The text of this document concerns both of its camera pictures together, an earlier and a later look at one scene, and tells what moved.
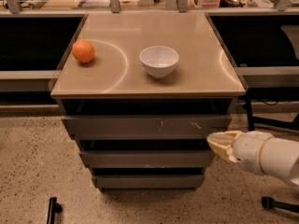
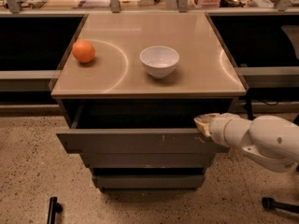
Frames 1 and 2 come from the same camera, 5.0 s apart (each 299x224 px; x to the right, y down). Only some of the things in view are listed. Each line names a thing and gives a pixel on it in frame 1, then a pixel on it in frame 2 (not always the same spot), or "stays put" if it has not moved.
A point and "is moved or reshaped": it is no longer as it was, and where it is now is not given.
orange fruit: [83, 50] stays put
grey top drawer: [147, 127] is moved or reshaped
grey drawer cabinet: [141, 92] stays put
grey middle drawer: [147, 159] stays put
